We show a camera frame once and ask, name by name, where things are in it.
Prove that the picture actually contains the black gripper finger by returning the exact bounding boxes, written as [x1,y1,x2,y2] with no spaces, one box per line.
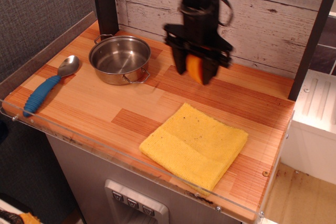
[172,46,188,74]
[202,58,219,85]

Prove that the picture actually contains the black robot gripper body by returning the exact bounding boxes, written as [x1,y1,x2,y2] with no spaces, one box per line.
[164,0,234,68]

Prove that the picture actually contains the orange toy half slice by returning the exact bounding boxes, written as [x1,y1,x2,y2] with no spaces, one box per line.
[186,54,203,84]

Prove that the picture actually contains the yellow folded cloth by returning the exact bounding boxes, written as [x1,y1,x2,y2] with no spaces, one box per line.
[139,103,248,196]

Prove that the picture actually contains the orange cloth bottom corner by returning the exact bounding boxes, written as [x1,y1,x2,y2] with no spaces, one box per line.
[19,212,41,224]

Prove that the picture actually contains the small steel pot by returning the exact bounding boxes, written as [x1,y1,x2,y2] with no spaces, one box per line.
[89,34,151,86]

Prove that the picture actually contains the clear acrylic edge guard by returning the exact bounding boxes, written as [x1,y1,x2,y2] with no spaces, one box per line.
[2,94,294,223]

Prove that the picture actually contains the white toy sink unit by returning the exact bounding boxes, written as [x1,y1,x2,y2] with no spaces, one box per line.
[280,70,335,184]

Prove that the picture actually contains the grey toy fridge cabinet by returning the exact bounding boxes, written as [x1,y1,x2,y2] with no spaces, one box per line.
[47,136,239,223]

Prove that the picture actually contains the silver dispenser button panel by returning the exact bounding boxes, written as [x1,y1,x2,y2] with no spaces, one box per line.
[104,179,170,224]

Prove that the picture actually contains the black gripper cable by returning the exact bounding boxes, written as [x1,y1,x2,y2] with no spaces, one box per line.
[216,0,234,27]

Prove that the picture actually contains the dark left shelf post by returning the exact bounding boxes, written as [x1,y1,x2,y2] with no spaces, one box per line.
[94,0,119,35]

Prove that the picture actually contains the dark shelf post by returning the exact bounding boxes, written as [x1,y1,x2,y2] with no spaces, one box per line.
[288,0,334,101]
[94,0,119,35]

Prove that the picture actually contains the blue handled metal spoon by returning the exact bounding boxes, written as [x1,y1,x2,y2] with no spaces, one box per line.
[23,55,80,117]

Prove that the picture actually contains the dark right shelf post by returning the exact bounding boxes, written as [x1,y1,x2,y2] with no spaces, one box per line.
[288,0,334,101]

